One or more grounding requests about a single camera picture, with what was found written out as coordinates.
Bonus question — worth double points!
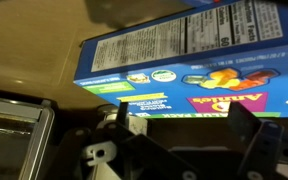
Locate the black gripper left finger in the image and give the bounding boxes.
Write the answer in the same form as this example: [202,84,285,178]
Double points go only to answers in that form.
[43,101,145,180]

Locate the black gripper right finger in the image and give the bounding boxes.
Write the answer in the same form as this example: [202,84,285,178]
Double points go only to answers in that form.
[228,101,288,180]

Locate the blue snack box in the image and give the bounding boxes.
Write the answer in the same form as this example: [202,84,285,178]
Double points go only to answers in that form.
[73,0,288,120]

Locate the silver toaster oven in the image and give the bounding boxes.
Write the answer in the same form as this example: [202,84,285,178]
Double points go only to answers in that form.
[0,94,56,180]

